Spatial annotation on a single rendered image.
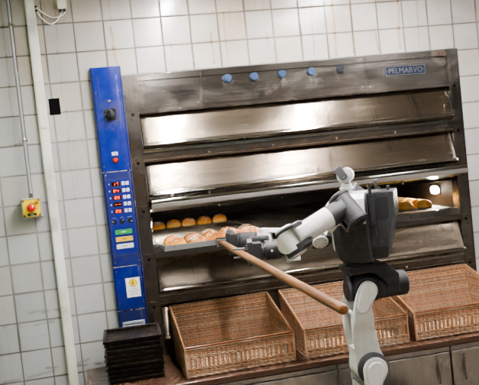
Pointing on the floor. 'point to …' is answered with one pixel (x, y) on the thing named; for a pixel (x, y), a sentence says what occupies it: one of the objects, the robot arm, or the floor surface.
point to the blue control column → (104, 79)
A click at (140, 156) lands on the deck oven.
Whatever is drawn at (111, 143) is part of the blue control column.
